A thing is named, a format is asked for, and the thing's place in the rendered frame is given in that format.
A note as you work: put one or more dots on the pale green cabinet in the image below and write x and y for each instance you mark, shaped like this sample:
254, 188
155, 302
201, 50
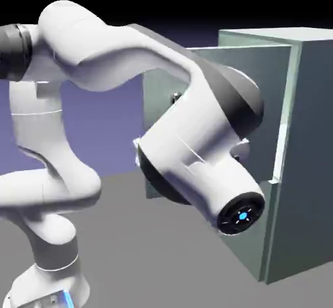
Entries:
312, 131

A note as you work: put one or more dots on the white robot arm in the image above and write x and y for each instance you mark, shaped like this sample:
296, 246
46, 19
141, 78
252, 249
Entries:
130, 58

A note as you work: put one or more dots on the pale green cabinet door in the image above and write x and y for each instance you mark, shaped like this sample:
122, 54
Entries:
273, 92
249, 256

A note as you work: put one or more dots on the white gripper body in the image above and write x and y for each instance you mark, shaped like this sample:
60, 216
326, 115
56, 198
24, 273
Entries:
137, 154

